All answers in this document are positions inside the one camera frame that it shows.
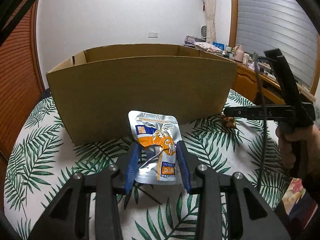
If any small gold brown candy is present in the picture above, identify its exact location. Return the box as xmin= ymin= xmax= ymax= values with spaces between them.
xmin=222 ymin=115 xmax=236 ymax=129

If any silver orange snack pouch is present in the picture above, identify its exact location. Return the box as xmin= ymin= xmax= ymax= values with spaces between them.
xmin=128 ymin=110 xmax=182 ymax=185

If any person's right hand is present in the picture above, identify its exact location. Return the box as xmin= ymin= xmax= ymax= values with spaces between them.
xmin=276 ymin=125 xmax=319 ymax=181

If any floral bed sheet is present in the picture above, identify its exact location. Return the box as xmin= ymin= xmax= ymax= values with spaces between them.
xmin=282 ymin=178 xmax=306 ymax=215

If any wooden sideboard cabinet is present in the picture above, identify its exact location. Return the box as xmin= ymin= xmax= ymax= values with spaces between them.
xmin=232 ymin=62 xmax=316 ymax=105

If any palm leaf print tablecloth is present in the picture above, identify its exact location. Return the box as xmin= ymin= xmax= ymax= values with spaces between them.
xmin=4 ymin=97 xmax=289 ymax=239

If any pink kettle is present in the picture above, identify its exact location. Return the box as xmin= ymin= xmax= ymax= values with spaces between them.
xmin=233 ymin=44 xmax=244 ymax=62

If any grey window blind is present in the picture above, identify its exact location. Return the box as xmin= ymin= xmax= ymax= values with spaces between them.
xmin=236 ymin=0 xmax=318 ymax=87

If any folded floral cloth stack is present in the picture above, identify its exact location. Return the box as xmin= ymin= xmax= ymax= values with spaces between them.
xmin=194 ymin=42 xmax=222 ymax=53

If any small white desk fan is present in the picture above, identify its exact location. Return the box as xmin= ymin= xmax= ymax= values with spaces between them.
xmin=201 ymin=25 xmax=207 ymax=40

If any brown cardboard box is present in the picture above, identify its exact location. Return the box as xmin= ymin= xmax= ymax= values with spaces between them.
xmin=46 ymin=44 xmax=237 ymax=145

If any wooden louvered wardrobe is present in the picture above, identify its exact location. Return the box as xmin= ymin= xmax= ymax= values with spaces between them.
xmin=0 ymin=0 xmax=46 ymax=160

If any cream curtain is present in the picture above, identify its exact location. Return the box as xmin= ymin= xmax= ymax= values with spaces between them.
xmin=204 ymin=0 xmax=216 ymax=44

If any black cable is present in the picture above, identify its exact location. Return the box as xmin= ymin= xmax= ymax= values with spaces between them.
xmin=252 ymin=52 xmax=278 ymax=193

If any white wall switch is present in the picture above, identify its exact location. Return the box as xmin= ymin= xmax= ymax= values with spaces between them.
xmin=148 ymin=32 xmax=159 ymax=38

